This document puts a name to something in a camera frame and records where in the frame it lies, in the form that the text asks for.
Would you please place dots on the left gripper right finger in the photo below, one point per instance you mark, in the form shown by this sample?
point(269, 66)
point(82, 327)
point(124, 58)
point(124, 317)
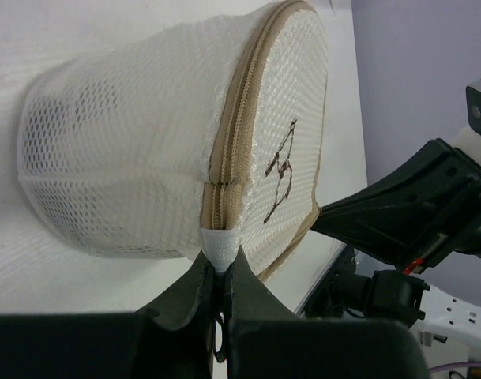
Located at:
point(264, 339)

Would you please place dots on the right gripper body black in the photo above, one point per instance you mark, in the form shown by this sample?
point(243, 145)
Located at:
point(442, 214)

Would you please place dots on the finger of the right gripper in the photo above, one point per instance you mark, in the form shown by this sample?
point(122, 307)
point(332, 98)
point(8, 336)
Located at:
point(369, 220)

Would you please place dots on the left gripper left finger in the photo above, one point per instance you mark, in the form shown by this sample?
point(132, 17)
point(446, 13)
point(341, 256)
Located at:
point(171, 337)

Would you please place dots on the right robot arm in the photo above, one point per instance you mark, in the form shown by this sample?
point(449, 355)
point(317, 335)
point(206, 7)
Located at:
point(363, 287)

